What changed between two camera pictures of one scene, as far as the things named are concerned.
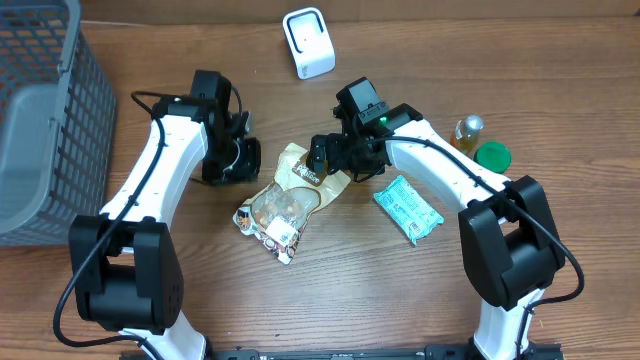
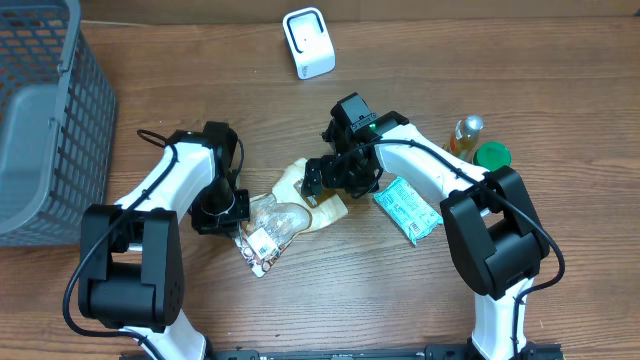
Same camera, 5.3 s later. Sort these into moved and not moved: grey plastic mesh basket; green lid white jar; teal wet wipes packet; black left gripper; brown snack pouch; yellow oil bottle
Moved: brown snack pouch; black left gripper
Not moved: yellow oil bottle; grey plastic mesh basket; teal wet wipes packet; green lid white jar
